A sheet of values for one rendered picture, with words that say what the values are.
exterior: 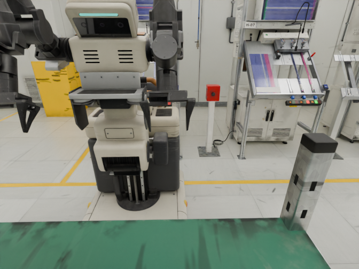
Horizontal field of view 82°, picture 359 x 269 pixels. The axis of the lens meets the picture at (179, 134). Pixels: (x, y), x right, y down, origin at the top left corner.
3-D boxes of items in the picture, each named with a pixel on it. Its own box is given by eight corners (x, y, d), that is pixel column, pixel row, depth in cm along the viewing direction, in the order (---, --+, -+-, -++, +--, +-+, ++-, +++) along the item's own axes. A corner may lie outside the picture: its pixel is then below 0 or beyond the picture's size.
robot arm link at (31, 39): (53, 32, 73) (38, 32, 73) (34, 8, 63) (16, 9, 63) (51, 55, 71) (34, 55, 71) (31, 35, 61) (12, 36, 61)
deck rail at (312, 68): (321, 97, 207) (325, 94, 201) (319, 97, 207) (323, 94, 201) (303, 44, 235) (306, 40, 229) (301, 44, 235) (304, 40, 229)
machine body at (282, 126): (291, 144, 260) (304, 96, 234) (236, 145, 259) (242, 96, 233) (270, 125, 319) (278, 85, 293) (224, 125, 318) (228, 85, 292)
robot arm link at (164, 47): (182, 34, 58) (150, 34, 58) (184, 6, 47) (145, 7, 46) (183, 76, 57) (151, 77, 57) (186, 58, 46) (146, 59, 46)
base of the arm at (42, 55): (71, 40, 80) (39, 40, 80) (60, 24, 72) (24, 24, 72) (69, 60, 78) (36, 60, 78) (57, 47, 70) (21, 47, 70)
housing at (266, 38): (302, 48, 234) (309, 37, 221) (258, 48, 233) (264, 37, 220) (300, 42, 237) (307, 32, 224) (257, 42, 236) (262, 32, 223)
